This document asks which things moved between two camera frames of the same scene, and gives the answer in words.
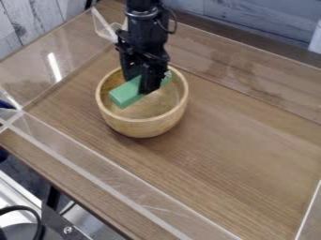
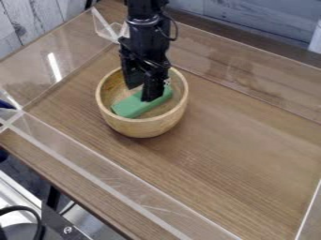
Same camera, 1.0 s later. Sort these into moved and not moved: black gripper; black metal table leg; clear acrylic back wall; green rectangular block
Moved: green rectangular block
Not moved: black gripper; black metal table leg; clear acrylic back wall
